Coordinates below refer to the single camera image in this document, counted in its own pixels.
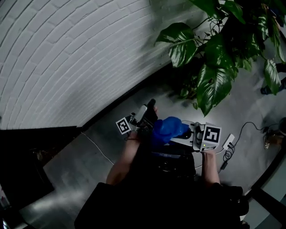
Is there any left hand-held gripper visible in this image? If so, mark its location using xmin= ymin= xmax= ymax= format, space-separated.
xmin=115 ymin=99 xmax=157 ymax=136

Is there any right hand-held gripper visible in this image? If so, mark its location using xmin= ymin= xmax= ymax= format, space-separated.
xmin=169 ymin=122 xmax=222 ymax=153

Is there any blue cloth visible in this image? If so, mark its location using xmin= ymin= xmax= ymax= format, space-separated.
xmin=151 ymin=115 xmax=190 ymax=147

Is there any green leafy plant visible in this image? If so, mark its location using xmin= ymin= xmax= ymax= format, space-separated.
xmin=154 ymin=0 xmax=286 ymax=117

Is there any person's right forearm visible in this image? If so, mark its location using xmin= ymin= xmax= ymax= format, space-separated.
xmin=200 ymin=150 xmax=222 ymax=188

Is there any person's left forearm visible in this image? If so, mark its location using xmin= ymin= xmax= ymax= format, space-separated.
xmin=106 ymin=131 xmax=140 ymax=185

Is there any black chest rig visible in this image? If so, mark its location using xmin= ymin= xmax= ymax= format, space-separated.
xmin=151 ymin=149 xmax=196 ymax=179

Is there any white power strip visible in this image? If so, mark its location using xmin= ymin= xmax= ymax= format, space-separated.
xmin=222 ymin=133 xmax=236 ymax=150

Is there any person's black shirt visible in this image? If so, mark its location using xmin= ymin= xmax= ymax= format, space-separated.
xmin=74 ymin=181 xmax=250 ymax=229

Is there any black cabinet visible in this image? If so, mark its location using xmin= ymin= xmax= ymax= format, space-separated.
xmin=0 ymin=126 xmax=78 ymax=210

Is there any black power cable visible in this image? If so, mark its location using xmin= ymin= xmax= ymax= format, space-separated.
xmin=218 ymin=122 xmax=270 ymax=174

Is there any thin white floor cable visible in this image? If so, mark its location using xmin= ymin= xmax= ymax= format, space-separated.
xmin=80 ymin=131 xmax=115 ymax=165

